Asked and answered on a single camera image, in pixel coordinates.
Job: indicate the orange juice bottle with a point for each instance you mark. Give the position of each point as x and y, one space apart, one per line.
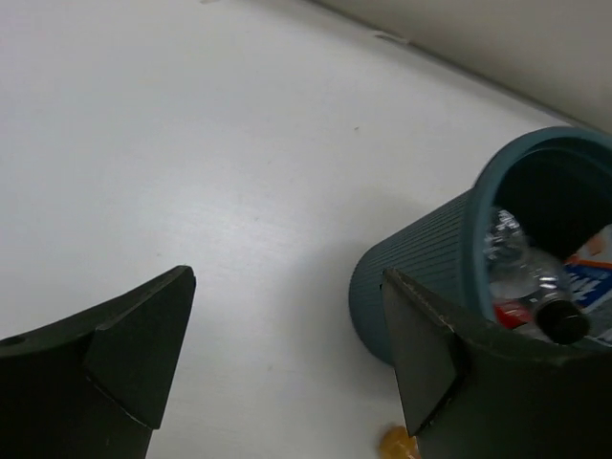
397 443

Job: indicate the clear bottle white cap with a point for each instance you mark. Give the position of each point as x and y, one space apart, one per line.
506 243

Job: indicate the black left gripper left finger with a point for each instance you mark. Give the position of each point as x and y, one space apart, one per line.
96 384

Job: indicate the clear bottle red label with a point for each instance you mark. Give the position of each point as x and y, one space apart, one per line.
589 271

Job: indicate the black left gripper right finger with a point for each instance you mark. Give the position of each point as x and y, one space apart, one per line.
471 389

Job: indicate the dark teal plastic bin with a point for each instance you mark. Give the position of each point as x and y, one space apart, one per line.
555 181

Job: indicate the clear bottle black cap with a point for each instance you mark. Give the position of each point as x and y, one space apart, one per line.
541 284

